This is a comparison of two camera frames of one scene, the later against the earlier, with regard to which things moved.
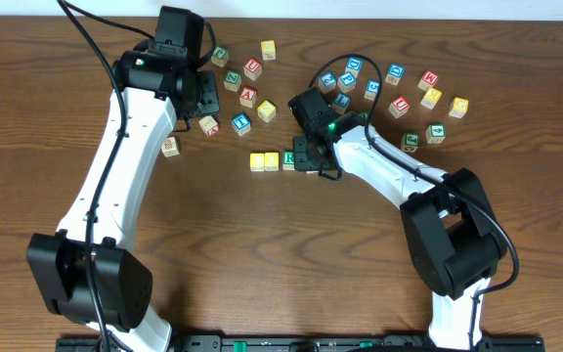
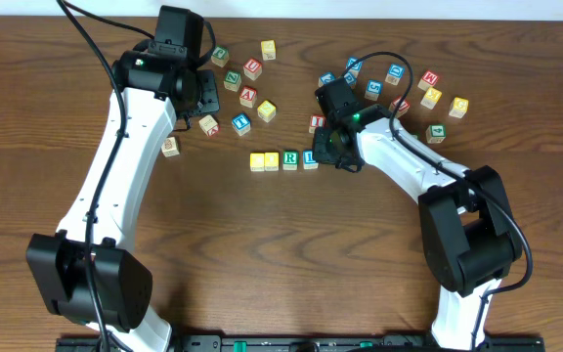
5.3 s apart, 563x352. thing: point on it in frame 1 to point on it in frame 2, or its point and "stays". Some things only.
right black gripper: (306, 155) to (326, 148)
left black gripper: (208, 93) stays
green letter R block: (288, 160) stays
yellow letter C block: (257, 161) stays
